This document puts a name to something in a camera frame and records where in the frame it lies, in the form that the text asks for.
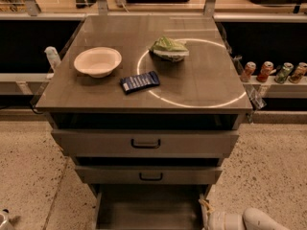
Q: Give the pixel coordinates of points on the red soda can left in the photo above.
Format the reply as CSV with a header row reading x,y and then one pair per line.
x,y
248,71

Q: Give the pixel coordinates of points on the clear plastic bag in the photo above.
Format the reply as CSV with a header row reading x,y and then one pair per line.
x,y
252,93

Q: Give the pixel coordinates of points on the white bowl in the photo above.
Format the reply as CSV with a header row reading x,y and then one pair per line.
x,y
97,62

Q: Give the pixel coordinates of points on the grey bottom drawer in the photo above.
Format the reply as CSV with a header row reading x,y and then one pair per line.
x,y
149,207

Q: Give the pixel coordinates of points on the green chip bag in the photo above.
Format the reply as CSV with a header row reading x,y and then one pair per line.
x,y
169,49

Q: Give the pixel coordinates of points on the red soda can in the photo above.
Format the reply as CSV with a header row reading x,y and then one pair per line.
x,y
265,71
248,71

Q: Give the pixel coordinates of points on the grey drawer cabinet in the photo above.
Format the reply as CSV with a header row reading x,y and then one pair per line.
x,y
201,92

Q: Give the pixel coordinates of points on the green soda can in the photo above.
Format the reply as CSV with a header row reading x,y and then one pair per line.
x,y
284,72

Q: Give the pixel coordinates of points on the white object floor corner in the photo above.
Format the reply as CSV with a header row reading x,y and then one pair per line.
x,y
5,221

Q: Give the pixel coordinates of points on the grey top drawer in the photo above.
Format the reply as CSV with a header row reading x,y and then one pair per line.
x,y
146,143

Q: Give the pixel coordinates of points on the white bottle on shelf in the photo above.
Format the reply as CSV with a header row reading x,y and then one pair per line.
x,y
53,57

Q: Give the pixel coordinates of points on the brown soda can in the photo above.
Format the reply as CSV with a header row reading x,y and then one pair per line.
x,y
299,73

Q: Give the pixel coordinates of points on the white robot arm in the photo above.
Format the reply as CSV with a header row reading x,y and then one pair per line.
x,y
251,219

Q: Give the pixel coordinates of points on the grey drawer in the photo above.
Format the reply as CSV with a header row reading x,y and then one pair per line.
x,y
148,175
149,207
146,143

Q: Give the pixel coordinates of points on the grey middle drawer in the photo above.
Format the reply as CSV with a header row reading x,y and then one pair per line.
x,y
148,175

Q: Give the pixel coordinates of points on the blue snack packet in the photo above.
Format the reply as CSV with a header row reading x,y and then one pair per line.
x,y
139,82

